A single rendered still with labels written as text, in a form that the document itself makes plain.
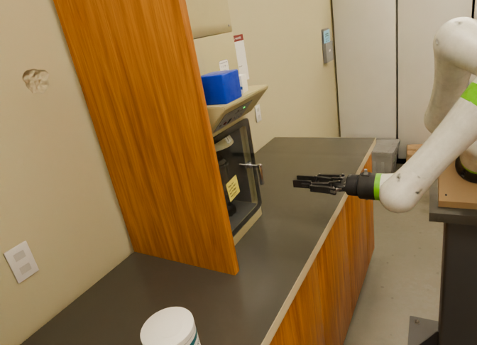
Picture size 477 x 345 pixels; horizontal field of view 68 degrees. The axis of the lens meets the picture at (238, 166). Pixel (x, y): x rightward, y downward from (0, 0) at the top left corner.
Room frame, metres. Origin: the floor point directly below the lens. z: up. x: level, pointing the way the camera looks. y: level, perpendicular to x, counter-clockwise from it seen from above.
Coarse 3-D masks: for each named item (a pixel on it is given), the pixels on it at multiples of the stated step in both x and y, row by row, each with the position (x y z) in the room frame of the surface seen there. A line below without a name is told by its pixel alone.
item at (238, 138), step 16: (240, 128) 1.32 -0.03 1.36; (224, 144) 1.22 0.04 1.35; (240, 144) 1.30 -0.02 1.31; (224, 160) 1.20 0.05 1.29; (240, 160) 1.29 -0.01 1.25; (224, 176) 1.19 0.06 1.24; (240, 176) 1.27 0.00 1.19; (256, 176) 1.37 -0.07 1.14; (224, 192) 1.17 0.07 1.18; (240, 192) 1.25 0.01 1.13; (256, 192) 1.35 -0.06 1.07; (240, 208) 1.24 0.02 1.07; (256, 208) 1.34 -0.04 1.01; (240, 224) 1.22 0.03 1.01
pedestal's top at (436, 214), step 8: (432, 184) 1.39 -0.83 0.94; (432, 192) 1.32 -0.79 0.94; (432, 200) 1.26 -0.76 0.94; (432, 208) 1.21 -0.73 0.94; (440, 208) 1.20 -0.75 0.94; (448, 208) 1.19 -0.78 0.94; (456, 208) 1.18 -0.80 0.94; (432, 216) 1.17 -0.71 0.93; (440, 216) 1.16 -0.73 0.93; (448, 216) 1.15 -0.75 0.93; (456, 216) 1.13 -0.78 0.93; (464, 216) 1.12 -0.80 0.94; (472, 216) 1.11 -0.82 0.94; (472, 224) 1.11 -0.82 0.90
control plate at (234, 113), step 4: (252, 100) 1.26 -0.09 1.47; (244, 104) 1.21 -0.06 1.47; (248, 104) 1.26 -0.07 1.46; (240, 108) 1.20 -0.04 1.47; (244, 108) 1.25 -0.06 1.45; (232, 112) 1.15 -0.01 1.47; (236, 112) 1.20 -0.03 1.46; (240, 112) 1.24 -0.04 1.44; (224, 116) 1.11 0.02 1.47; (228, 116) 1.15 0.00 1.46; (232, 116) 1.19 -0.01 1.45; (236, 116) 1.24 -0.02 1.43; (240, 116) 1.29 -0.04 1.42; (224, 120) 1.14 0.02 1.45; (228, 120) 1.18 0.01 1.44; (232, 120) 1.23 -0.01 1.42; (220, 124) 1.14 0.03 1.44; (216, 128) 1.14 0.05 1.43
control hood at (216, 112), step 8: (248, 88) 1.32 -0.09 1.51; (256, 88) 1.29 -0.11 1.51; (264, 88) 1.30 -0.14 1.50; (248, 96) 1.20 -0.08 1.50; (256, 96) 1.28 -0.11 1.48; (216, 104) 1.12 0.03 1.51; (224, 104) 1.10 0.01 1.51; (232, 104) 1.11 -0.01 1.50; (240, 104) 1.17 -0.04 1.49; (208, 112) 1.10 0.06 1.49; (216, 112) 1.08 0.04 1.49; (224, 112) 1.08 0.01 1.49; (216, 120) 1.08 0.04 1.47
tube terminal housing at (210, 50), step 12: (216, 36) 1.30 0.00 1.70; (228, 36) 1.36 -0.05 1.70; (204, 48) 1.23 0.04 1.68; (216, 48) 1.29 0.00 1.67; (228, 48) 1.35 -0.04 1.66; (204, 60) 1.22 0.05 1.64; (216, 60) 1.28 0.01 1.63; (228, 60) 1.34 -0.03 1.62; (204, 72) 1.21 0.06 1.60; (240, 120) 1.35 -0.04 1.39; (216, 132) 1.21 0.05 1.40
